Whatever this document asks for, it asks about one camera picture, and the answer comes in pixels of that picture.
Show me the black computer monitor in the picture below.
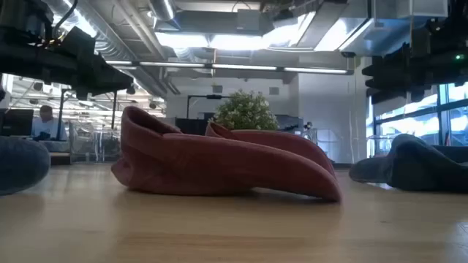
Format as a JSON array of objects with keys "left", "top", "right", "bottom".
[{"left": 0, "top": 108, "right": 35, "bottom": 137}]

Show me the long ceiling light strip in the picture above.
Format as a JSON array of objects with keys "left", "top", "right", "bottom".
[{"left": 105, "top": 59, "right": 349, "bottom": 76}]

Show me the green potted plant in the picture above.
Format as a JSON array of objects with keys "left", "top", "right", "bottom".
[{"left": 209, "top": 89, "right": 279, "bottom": 132}]

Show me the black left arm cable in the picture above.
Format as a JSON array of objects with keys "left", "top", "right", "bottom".
[{"left": 53, "top": 0, "right": 79, "bottom": 39}]

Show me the grey blue cap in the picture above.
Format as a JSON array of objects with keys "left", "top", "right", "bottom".
[{"left": 348, "top": 133, "right": 468, "bottom": 194}]

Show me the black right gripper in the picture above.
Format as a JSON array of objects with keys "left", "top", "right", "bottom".
[{"left": 361, "top": 42, "right": 468, "bottom": 105}]

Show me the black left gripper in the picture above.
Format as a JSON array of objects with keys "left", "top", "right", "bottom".
[{"left": 0, "top": 26, "right": 135, "bottom": 102}]

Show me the clear plastic bin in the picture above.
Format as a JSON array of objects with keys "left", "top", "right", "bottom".
[
  {"left": 68, "top": 120, "right": 122, "bottom": 164},
  {"left": 302, "top": 127, "right": 344, "bottom": 164}
]

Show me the dark red cap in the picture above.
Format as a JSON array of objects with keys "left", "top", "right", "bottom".
[{"left": 110, "top": 105, "right": 343, "bottom": 203}]

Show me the dark blue denim cap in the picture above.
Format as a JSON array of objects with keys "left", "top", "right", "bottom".
[{"left": 0, "top": 135, "right": 51, "bottom": 197}]

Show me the person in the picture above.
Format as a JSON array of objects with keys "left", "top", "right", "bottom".
[{"left": 30, "top": 104, "right": 69, "bottom": 142}]

